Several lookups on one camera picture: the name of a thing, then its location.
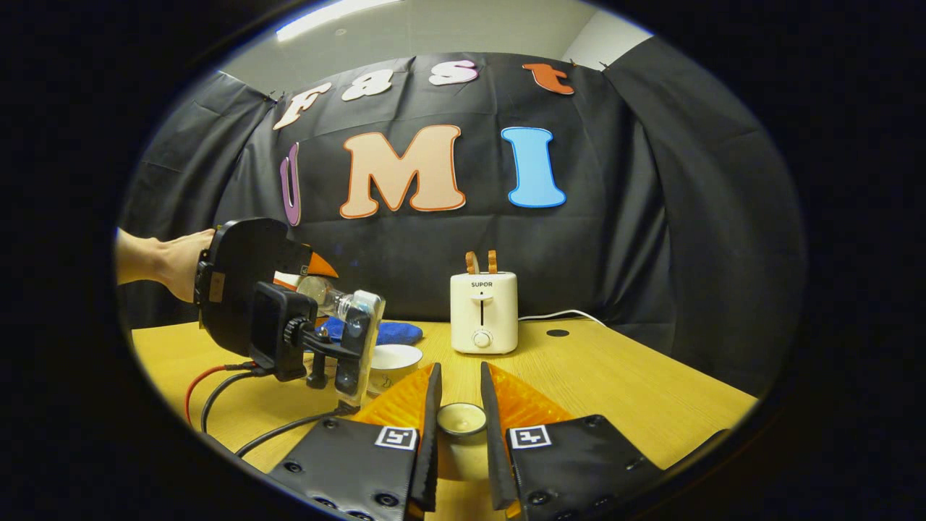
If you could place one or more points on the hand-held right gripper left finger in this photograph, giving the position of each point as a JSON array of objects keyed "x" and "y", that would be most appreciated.
[{"x": 427, "y": 467}]

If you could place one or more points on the white toaster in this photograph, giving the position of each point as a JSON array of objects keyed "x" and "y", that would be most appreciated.
[{"x": 483, "y": 315}]

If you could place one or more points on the cream ceramic teacup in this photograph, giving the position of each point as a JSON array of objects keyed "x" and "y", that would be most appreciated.
[{"x": 398, "y": 359}]

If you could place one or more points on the black backdrop cloth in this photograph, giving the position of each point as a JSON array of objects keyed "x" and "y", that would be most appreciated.
[{"x": 615, "y": 231}]

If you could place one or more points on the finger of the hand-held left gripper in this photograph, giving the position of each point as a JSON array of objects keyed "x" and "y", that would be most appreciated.
[{"x": 318, "y": 268}]

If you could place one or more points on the clear plastic water bottle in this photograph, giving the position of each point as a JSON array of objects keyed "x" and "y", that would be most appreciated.
[{"x": 318, "y": 293}]

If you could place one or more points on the cream teacup lid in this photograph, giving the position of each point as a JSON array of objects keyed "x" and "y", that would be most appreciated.
[{"x": 461, "y": 457}]

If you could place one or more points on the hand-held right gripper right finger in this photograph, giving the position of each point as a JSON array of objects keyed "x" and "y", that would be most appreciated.
[{"x": 495, "y": 467}]

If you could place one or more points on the blue towel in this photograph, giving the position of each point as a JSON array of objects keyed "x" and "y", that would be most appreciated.
[{"x": 398, "y": 333}]

